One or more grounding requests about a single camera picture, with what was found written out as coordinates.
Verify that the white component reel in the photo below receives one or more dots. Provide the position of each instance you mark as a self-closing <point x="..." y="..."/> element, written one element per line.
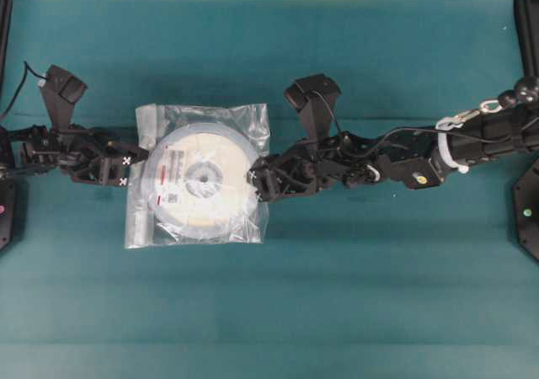
<point x="195" y="181"/>

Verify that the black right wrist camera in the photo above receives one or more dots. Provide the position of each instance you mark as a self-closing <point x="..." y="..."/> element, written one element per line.
<point x="314" y="98"/>

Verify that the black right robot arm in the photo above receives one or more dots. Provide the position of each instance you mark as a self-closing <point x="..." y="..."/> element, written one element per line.
<point x="418" y="157"/>

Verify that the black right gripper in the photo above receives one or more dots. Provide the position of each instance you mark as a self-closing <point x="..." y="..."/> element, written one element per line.
<point x="309" y="167"/>

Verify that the green mat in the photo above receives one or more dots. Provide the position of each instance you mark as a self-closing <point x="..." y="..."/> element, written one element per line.
<point x="375" y="282"/>

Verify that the black right frame post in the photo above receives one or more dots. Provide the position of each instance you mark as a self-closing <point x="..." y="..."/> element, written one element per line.
<point x="526" y="22"/>

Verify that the black frame post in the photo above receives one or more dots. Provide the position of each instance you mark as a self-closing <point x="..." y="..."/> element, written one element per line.
<point x="6" y="8"/>
<point x="526" y="22"/>

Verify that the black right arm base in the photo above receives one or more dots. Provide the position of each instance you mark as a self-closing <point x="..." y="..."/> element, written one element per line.
<point x="525" y="200"/>

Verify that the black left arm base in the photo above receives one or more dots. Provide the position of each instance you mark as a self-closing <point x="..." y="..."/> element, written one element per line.
<point x="14" y="206"/>

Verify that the black left frame post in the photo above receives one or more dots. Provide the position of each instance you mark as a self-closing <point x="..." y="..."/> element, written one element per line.
<point x="6" y="8"/>

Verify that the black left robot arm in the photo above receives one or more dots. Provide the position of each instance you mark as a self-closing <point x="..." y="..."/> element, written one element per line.
<point x="10" y="147"/>

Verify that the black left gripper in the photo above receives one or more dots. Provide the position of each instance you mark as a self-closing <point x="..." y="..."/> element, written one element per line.
<point x="87" y="156"/>

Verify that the clear plastic zip bag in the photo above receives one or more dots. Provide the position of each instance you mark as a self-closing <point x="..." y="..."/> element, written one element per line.
<point x="154" y="122"/>

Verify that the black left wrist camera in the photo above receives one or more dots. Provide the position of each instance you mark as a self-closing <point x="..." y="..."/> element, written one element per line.
<point x="60" y="91"/>

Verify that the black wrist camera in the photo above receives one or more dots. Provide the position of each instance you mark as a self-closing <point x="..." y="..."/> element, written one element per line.
<point x="60" y="91"/>
<point x="314" y="98"/>

